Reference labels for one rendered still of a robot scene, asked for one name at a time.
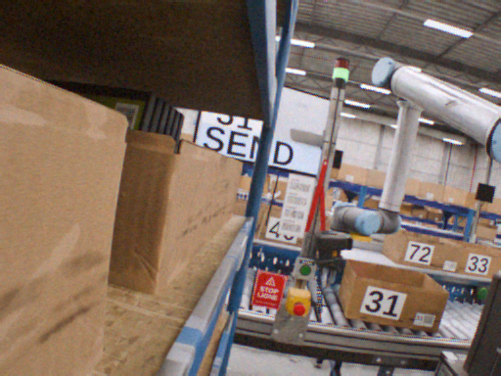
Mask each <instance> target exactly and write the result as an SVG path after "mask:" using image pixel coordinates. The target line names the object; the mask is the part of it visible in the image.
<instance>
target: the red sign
mask: <svg viewBox="0 0 501 376"><path fill-rule="evenodd" d="M287 279H288V275H284V274H280V273H275V272H270V271H268V272H265V271H260V270H258V271H257V274H256V278H255V283H254V288H253V293H252V298H251V303H250V305H251V306H259V307H264V308H268V309H277V310H280V307H281V305H284V304H285V303H286V299H283V294H284V292H285V289H286V284H287Z"/></svg>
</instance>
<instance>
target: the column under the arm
mask: <svg viewBox="0 0 501 376"><path fill-rule="evenodd" d="M443 361H444V362H445V364H447V366H448V368H450V369H451V371H452V373H454V374H455V376H501V273H500V274H498V273H493V276H492V279H491V283H490V286H489V290H488V293H487V296H486V300H485V303H484V307H483V310H482V312H481V315H480V318H479V321H478V326H477V330H476V333H475V335H474V338H473V340H472V343H471V345H470V348H469V351H468V354H467V357H466V360H465V361H464V360H459V359H458V360H456V359H452V358H450V359H448V358H445V359H444V360H443Z"/></svg>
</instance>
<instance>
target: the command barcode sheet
mask: <svg viewBox="0 0 501 376"><path fill-rule="evenodd" d="M315 180H316V179H315V178H310V177H304V176H303V175H298V174H293V173H290V175H289V181H288V186H287V191H286V196H285V202H284V206H283V211H282V216H280V222H279V227H278V232H277V233H278V234H283V235H289V236H294V237H298V238H302V239H303V235H304V229H305V224H306V220H307V215H308V211H309V206H310V203H311V201H312V195H313V190H314V186H317V185H318V182H317V181H315Z"/></svg>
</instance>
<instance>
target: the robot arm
mask: <svg viewBox="0 0 501 376"><path fill-rule="evenodd" d="M372 81H373V83H374V84H375V85H376V86H378V87H380V88H384V89H385V90H386V91H388V92H389V93H392V94H393V95H395V96H398V100H397V105H398V106H399V108H400V109H399V110H400V112H399V115H398V123H397V127H396V129H395V131H396V132H395V136H394V140H393V148H392V152H391V155H390V158H389V166H388V170H387V177H386V181H385V184H384V186H385V188H384V192H383V195H382V199H381V203H380V205H379V208H378V211H368V210H362V209H360V208H357V207H356V204H353V203H346V202H336V203H335V205H334V208H333V214H332V219H331V224H330V228H329V230H330V231H336V232H341V233H344V234H348V235H349V233H350V231H351V230H352V231H355V232H356V231H357V232H360V233H361V234H364V235H372V234H383V235H385V234H394V233H396V232H397V231H398V230H399V229H400V227H401V222H402V220H401V217H400V215H399V212H400V206H401V202H402V199H403V195H404V191H405V184H406V180H407V177H408V173H409V170H410V168H409V166H410V164H411V160H412V156H413V149H414V146H415V139H416V135H417V129H418V125H419V119H420V115H421V114H420V111H427V112H428V113H430V114H432V115H434V116H436V117H437V118H440V119H442V120H444V121H446V122H448V123H449V124H451V125H452V126H454V127H455V128H457V129H458V130H460V131H461V132H463V133H465V134H467V135H468V136H470V137H472V138H473V139H475V140H477V141H479V142H480V143H482V144H484V145H485V152H486V153H487V155H488V156H489V157H490V158H492V159H493V160H495V161H496V162H498V163H499V164H501V107H499V106H497V105H494V104H492V103H490V102H487V101H485V100H483V99H481V98H479V97H477V96H476V95H474V94H471V93H468V92H466V91H463V90H461V89H459V88H457V87H456V86H453V85H450V84H447V83H445V82H443V81H440V80H439V79H437V78H434V77H432V76H428V75H426V74H423V73H422V72H420V71H418V70H413V69H412V68H409V67H407V66H404V65H402V64H401V63H399V62H397V61H395V60H393V59H390V58H382V59H380V60H379V61H378V62H377V64H376V66H375V67H374V69H373V75H372ZM349 236H350V235H349ZM343 264H344V259H342V260H339V261H334V262H332V263H323V264H320V273H321V277H322V281H323V284H322V285H323V287H325V288H327V287H328V286H329V285H330V284H331V283H334V281H335V276H336V275H337V274H338V273H339V272H340V271H342V269H343ZM329 269H331V270H330V277H329V281H327V279H328V278H327V275H328V274H329Z"/></svg>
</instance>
